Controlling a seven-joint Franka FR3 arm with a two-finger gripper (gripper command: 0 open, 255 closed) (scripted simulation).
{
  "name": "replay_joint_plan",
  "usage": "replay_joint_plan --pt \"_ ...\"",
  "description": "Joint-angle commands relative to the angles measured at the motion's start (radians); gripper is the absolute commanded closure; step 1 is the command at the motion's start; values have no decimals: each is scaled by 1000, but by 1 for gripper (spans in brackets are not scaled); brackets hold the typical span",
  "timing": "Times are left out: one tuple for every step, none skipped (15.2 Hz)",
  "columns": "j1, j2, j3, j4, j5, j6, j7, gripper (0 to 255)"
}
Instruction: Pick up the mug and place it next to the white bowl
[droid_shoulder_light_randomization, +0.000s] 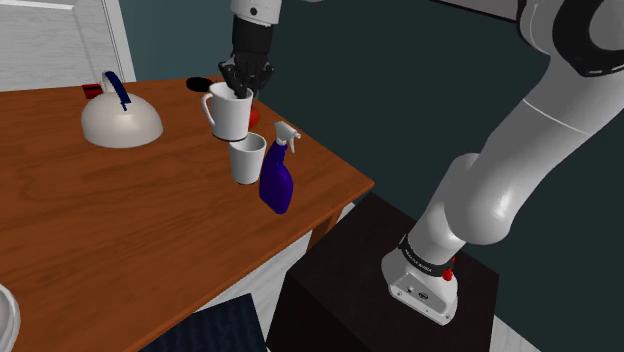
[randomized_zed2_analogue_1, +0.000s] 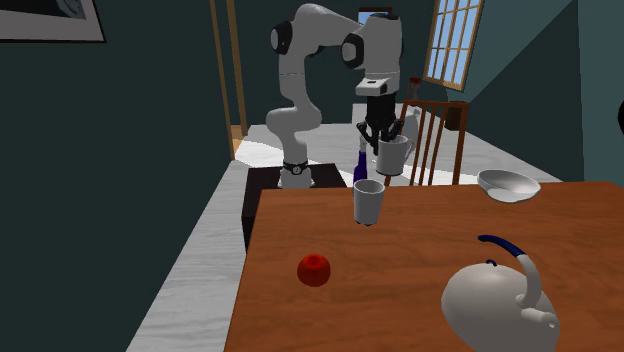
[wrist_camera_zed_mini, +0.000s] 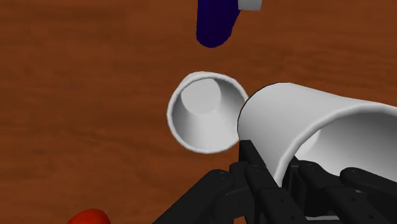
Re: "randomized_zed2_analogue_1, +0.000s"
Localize brown wooden chair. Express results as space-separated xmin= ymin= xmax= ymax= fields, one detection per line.
xmin=383 ymin=99 xmax=471 ymax=188

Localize red apple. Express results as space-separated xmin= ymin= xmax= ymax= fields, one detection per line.
xmin=296 ymin=253 xmax=332 ymax=288

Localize white bowl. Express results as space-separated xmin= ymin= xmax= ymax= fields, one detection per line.
xmin=476 ymin=168 xmax=542 ymax=204

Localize white kettle with blue handle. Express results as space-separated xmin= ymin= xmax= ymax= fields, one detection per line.
xmin=440 ymin=234 xmax=561 ymax=352

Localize framed wall picture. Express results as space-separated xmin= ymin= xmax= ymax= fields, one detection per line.
xmin=0 ymin=0 xmax=107 ymax=45

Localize white cup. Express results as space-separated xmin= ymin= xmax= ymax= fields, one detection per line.
xmin=352 ymin=178 xmax=387 ymax=227

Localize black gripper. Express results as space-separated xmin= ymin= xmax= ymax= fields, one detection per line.
xmin=356 ymin=94 xmax=405 ymax=157

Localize white vase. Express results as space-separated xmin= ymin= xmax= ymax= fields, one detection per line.
xmin=402 ymin=107 xmax=422 ymax=153

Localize white mug with handle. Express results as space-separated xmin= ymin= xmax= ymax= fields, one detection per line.
xmin=375 ymin=134 xmax=416 ymax=177

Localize dark robot stand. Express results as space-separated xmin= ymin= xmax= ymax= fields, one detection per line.
xmin=241 ymin=162 xmax=349 ymax=251

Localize blue bottle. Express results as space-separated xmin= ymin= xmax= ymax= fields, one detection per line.
xmin=352 ymin=135 xmax=370 ymax=187

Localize wooden door frame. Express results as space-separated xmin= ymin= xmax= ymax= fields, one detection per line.
xmin=208 ymin=0 xmax=249 ymax=161

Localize dark brown box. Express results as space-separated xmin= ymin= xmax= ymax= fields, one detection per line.
xmin=443 ymin=101 xmax=465 ymax=132

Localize window with wooden frame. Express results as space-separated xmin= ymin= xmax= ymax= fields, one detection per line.
xmin=422 ymin=0 xmax=486 ymax=93

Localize brown wooden table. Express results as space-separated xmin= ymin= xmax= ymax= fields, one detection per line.
xmin=223 ymin=180 xmax=624 ymax=352

